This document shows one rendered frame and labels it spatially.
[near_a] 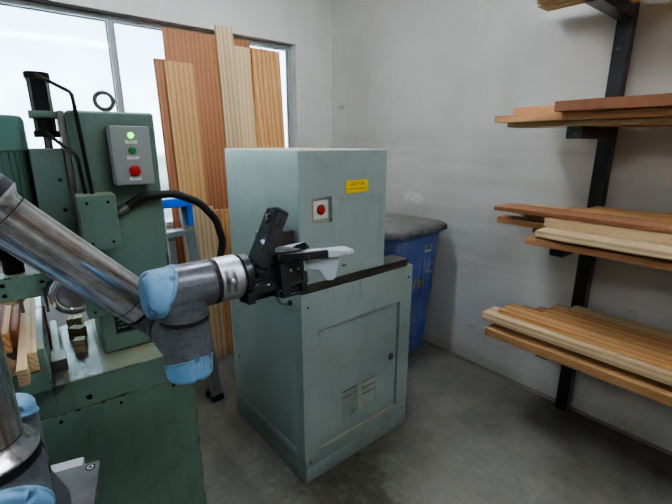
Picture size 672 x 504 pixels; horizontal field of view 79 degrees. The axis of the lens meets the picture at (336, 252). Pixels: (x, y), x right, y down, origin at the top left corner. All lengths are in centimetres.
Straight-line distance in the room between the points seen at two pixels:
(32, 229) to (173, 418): 94
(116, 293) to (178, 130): 213
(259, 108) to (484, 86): 148
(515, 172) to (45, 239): 227
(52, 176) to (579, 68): 224
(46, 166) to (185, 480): 109
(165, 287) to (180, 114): 225
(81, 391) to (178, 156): 174
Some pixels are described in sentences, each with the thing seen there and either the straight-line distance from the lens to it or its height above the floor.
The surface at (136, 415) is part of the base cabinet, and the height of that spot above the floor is 63.
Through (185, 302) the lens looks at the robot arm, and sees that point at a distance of 65.
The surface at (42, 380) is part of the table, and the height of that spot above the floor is 87.
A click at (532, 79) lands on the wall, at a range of 255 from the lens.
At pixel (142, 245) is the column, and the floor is 113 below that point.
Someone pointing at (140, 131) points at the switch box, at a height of 147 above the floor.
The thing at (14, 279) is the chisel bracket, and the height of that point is 106.
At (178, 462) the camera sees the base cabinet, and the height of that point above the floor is 40.
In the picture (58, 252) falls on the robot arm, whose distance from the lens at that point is 73.
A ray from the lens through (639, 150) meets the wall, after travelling 234.
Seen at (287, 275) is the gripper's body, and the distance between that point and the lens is 72.
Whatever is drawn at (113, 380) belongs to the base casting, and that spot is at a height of 77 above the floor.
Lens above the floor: 144
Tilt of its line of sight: 15 degrees down
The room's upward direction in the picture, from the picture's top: straight up
